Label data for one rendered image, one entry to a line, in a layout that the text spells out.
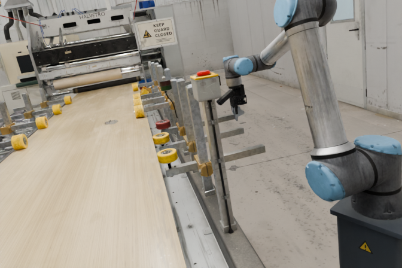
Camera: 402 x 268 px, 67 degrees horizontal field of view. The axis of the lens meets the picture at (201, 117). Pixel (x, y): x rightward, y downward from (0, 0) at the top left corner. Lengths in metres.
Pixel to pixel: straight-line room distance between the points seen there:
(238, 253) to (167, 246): 0.31
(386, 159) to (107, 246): 0.93
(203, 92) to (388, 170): 0.71
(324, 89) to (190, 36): 9.36
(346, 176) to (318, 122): 0.19
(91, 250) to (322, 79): 0.85
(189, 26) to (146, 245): 9.78
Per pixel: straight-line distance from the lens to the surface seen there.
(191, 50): 10.35
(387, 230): 1.28
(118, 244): 0.79
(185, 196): 1.49
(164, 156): 1.22
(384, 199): 1.30
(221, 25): 10.54
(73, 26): 4.29
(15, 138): 1.91
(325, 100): 1.11
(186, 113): 1.42
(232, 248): 1.02
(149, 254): 0.73
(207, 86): 0.88
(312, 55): 1.11
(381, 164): 1.22
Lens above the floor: 1.33
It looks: 15 degrees down
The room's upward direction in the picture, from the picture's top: 10 degrees counter-clockwise
